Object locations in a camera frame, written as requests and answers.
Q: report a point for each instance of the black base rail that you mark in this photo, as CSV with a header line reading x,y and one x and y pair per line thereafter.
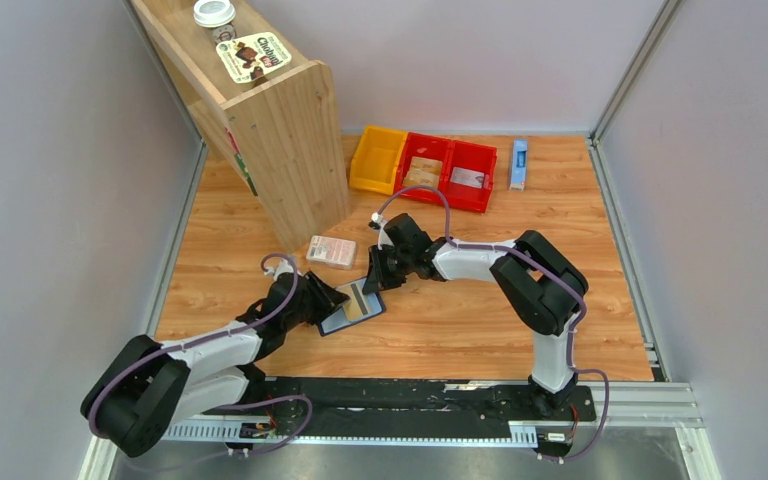
x,y
416,410

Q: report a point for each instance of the yellow plastic bin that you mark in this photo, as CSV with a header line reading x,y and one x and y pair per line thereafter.
x,y
376,159

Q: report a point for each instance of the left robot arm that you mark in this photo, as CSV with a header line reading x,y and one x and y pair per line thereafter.
x,y
150,385

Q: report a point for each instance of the gold credit card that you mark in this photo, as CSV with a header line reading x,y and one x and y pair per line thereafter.
x,y
361,306

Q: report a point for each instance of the red patterned tissue pack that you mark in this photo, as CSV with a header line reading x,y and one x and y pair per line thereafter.
x,y
332,252

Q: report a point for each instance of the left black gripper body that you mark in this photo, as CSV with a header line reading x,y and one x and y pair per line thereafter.
x,y
295,318

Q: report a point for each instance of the Chobani yogurt lid pack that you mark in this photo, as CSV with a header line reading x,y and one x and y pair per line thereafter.
x,y
254,56

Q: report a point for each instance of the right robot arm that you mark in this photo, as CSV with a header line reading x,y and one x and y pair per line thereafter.
x,y
542,286

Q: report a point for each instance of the blue white toothpaste box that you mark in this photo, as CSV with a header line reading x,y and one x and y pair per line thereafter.
x,y
518,164

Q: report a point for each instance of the navy blue card holder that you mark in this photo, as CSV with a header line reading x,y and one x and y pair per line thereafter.
x,y
335,323

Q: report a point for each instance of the tan cards in bin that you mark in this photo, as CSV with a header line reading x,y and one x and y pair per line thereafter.
x,y
423,171

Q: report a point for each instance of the red plastic bin left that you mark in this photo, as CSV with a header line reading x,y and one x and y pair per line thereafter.
x,y
422,145

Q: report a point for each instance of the red plastic bin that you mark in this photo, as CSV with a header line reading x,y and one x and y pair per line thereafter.
x,y
422,145
475,157

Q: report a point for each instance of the red plastic bin right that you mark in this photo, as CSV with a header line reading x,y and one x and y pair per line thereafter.
x,y
475,157

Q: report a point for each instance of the wooden shelf unit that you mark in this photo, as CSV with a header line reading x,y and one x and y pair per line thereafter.
x,y
281,132

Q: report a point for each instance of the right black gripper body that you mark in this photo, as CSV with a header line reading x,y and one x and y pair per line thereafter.
x,y
399,263

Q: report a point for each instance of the silver card in bin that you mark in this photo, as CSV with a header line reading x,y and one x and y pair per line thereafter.
x,y
467,178

